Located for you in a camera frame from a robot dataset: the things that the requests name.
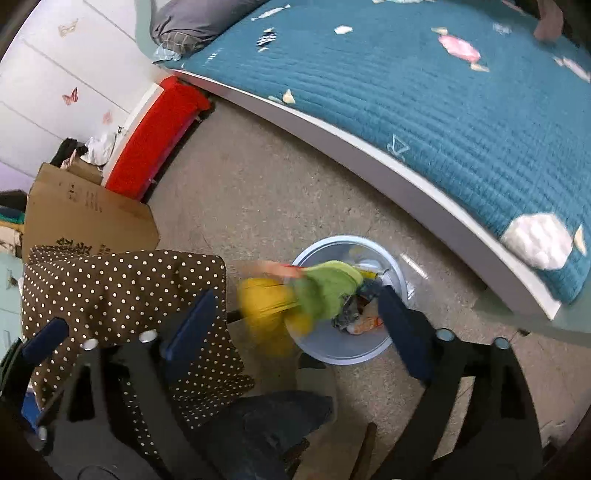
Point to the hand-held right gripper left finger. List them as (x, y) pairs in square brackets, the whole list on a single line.
[(191, 327)]

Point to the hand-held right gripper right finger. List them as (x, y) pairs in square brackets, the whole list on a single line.
[(406, 332)]

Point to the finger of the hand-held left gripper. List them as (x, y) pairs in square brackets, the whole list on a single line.
[(30, 410), (44, 339)]

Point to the light blue plastic basin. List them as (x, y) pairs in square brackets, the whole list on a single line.
[(332, 353)]

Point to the green yellow snack packet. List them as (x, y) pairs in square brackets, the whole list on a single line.
[(323, 290)]

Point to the orange biscuit packet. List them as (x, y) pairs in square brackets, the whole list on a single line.
[(364, 324)]

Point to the pale green cabinet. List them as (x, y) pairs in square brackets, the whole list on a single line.
[(9, 290)]

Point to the brown dotted tablecloth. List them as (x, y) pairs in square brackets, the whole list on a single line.
[(115, 286)]

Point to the stack of folded clothes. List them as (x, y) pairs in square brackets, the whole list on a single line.
[(11, 226)]

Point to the dark blue garment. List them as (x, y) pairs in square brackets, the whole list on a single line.
[(268, 424)]

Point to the cardboard box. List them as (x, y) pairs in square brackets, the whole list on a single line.
[(92, 217)]

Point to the black bag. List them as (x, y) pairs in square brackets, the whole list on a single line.
[(67, 152)]

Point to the red storage box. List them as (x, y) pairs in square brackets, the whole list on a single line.
[(157, 134)]

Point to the white plastic bag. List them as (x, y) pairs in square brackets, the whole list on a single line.
[(99, 148)]

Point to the pale butterfly sticker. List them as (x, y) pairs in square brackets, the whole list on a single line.
[(107, 117)]

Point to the pink butterfly sticker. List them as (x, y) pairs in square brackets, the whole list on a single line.
[(70, 97)]

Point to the bed with teal mattress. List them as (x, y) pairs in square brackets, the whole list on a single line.
[(369, 83)]

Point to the light blue pillow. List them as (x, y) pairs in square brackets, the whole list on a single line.
[(165, 54)]

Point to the grey folded duvet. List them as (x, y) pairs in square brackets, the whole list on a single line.
[(194, 23)]

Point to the yellow butterfly sticker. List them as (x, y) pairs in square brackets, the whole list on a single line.
[(68, 27)]

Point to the pink garment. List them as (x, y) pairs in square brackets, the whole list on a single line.
[(549, 23)]

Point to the white bed frame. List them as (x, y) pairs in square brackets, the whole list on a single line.
[(415, 187)]

